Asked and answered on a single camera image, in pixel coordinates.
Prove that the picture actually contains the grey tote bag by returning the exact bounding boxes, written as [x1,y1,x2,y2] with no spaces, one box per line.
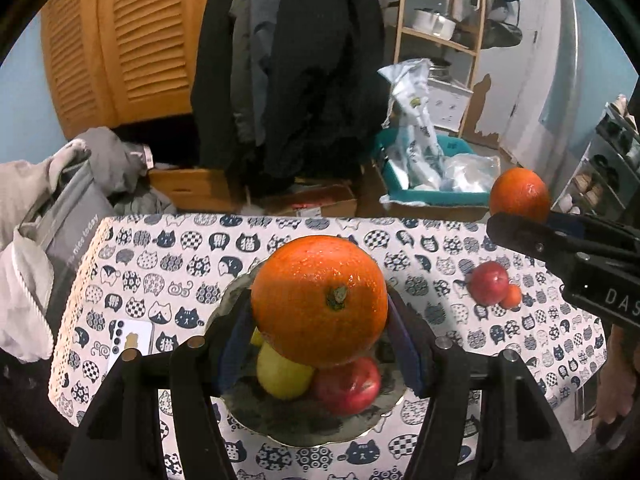
[0,140,88,363]

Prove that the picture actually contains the pale grey door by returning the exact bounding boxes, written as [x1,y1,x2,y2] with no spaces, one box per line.
[470,0,566,146]

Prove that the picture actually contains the teal box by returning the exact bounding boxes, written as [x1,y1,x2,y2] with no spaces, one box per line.
[375,127,496,208]

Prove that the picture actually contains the white patterned basket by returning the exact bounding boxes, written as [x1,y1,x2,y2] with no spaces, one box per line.
[427,80,473,131]

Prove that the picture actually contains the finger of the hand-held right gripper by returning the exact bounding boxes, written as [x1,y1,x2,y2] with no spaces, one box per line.
[486,212,591,281]
[547,210,640,250]

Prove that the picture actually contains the person's right hand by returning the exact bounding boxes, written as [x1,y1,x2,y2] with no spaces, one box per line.
[595,326,640,425]

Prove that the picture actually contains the dark red apple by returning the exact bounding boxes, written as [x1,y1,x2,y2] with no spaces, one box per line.
[312,357,383,416]

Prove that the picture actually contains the bright red apple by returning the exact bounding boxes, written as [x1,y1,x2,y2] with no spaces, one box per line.
[467,261,511,306]

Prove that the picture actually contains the wooden louvered wardrobe doors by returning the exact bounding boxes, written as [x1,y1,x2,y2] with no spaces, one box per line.
[40,0,211,141]

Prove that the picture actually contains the cardboard box red label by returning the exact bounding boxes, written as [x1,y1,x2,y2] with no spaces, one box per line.
[260,182,358,218]

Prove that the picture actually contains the white enamel pot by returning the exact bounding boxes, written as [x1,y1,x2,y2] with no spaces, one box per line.
[411,7,458,38]

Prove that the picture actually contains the grey fabric bag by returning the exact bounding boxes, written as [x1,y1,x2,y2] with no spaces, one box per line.
[20,160,116,311]

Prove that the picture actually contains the dark hanging bag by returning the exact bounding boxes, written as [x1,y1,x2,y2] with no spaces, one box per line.
[485,0,523,51]

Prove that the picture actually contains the wooden drawer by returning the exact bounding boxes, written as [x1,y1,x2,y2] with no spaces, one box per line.
[147,167,246,213]

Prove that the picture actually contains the yellow pear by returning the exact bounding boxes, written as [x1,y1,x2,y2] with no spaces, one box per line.
[256,342,316,401]

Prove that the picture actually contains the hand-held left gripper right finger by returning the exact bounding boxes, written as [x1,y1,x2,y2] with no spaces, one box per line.
[385,292,583,480]

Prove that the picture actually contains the large orange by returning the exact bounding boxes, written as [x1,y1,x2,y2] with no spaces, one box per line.
[489,167,551,223]
[250,235,390,368]

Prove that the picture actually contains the wooden shelf rack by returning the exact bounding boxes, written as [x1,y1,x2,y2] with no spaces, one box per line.
[390,0,488,136]

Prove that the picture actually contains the cat print tablecloth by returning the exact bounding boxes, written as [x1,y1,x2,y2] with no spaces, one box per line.
[47,212,608,480]

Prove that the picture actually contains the grey clothes pile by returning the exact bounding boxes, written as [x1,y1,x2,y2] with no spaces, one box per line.
[65,127,176,216]

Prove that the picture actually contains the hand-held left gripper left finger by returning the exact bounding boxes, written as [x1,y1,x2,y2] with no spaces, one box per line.
[65,287,256,480]

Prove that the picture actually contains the dark grey coat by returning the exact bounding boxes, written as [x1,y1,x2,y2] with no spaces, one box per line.
[190,0,281,181]

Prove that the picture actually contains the clear plastic bag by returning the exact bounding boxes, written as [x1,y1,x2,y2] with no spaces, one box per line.
[440,154,501,193]

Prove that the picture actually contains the white shoe rack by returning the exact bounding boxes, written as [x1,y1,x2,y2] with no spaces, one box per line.
[555,102,640,216]

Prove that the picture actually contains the silver plate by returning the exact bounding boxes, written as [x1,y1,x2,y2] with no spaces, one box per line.
[204,257,416,448]

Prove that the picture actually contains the white smartphone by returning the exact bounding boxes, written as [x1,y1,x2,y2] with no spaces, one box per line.
[107,317,153,361]

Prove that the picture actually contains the black hooded coat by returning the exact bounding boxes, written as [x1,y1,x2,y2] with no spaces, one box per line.
[260,0,391,196]

